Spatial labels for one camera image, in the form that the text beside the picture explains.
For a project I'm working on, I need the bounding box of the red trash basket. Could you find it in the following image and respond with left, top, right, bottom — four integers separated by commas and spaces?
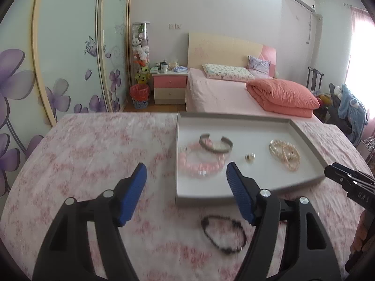
130, 84, 149, 109

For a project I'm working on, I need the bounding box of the shallow grey cardboard tray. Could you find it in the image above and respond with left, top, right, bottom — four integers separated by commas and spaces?
175, 111, 334, 208

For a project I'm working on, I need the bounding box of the person's right hand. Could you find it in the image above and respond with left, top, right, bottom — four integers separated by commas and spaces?
351, 211, 372, 254

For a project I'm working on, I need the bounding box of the bed with beige headboard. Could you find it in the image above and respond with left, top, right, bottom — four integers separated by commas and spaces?
186, 32, 321, 120

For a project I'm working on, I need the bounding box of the pink curtain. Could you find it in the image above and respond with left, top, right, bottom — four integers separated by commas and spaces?
346, 4, 375, 141

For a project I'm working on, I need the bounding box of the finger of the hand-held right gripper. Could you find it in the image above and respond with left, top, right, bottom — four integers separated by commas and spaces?
324, 166, 375, 194
332, 163, 375, 183

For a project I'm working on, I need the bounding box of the folded orange quilt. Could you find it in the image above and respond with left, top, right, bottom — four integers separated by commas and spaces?
246, 78, 321, 118

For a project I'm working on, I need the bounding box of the pink and beige nightstand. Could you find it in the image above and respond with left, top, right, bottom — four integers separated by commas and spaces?
152, 72, 188, 105

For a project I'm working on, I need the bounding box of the wardrobe with purple flower doors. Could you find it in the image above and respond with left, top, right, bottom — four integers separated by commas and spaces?
0, 0, 132, 200

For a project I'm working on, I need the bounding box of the blue plush garment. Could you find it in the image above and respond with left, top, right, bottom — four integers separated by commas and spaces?
337, 84, 368, 145

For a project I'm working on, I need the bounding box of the clear tube of plush toys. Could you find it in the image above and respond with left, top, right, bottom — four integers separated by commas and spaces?
131, 22, 151, 85

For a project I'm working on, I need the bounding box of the air conditioner pipe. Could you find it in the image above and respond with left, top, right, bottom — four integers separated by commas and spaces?
306, 12, 323, 45

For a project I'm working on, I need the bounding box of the pink floral tablecloth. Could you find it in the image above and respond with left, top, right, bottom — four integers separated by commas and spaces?
0, 113, 370, 281

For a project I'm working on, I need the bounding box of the dark cluttered chair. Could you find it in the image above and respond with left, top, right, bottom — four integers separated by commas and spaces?
326, 83, 352, 135

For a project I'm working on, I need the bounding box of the purple pillow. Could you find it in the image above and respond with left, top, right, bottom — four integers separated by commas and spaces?
247, 55, 271, 78

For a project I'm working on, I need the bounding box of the white floral pillow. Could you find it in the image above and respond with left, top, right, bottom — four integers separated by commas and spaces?
202, 63, 255, 81

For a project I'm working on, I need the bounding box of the dark bead bracelet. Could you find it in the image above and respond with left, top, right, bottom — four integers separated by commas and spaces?
201, 215, 247, 255

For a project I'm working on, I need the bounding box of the wide silver cuff bangle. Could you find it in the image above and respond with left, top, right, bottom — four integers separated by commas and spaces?
199, 134, 234, 153

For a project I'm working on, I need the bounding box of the dark wooden chair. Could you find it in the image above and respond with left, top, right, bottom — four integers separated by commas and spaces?
307, 67, 324, 91

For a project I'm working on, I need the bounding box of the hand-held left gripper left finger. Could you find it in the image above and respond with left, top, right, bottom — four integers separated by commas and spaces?
32, 162, 147, 281

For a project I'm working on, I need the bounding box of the pearl bracelet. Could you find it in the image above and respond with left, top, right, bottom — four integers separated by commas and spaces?
269, 140, 301, 172

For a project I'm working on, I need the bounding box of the yellow plush toy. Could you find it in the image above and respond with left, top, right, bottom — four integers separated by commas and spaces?
135, 66, 150, 85

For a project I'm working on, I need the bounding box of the pink bead bracelet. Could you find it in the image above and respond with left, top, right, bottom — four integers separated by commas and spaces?
179, 139, 227, 177

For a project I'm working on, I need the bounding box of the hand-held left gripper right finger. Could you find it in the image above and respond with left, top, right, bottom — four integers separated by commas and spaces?
226, 161, 342, 281

